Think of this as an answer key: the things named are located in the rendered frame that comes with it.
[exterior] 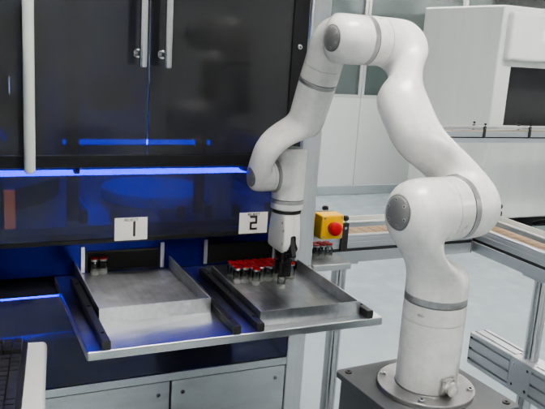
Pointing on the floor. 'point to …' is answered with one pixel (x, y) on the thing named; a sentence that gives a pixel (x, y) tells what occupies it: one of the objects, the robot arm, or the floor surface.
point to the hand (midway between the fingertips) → (282, 267)
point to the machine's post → (292, 398)
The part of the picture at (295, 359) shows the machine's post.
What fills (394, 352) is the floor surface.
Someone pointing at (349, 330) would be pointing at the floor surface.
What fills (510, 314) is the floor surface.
